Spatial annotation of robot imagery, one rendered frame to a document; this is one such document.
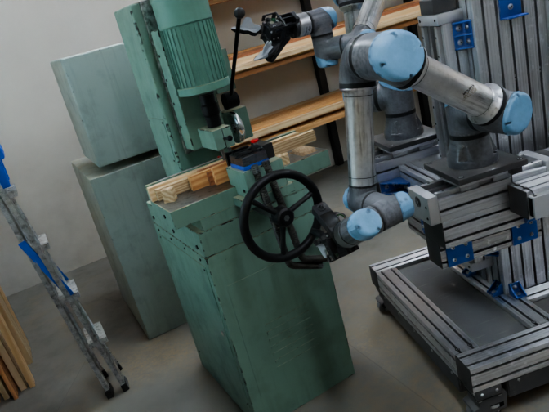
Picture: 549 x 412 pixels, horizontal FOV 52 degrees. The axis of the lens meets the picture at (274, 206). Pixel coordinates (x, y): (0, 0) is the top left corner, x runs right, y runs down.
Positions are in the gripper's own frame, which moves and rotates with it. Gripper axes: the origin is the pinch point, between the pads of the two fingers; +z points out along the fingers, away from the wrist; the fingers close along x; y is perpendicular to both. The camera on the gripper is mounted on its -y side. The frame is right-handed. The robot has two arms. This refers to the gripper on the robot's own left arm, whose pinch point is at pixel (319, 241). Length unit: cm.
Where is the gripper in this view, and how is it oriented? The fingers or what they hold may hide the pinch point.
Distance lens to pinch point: 171.3
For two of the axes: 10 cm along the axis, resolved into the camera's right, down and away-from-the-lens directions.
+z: -2.4, 2.4, 9.4
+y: 4.5, 8.9, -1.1
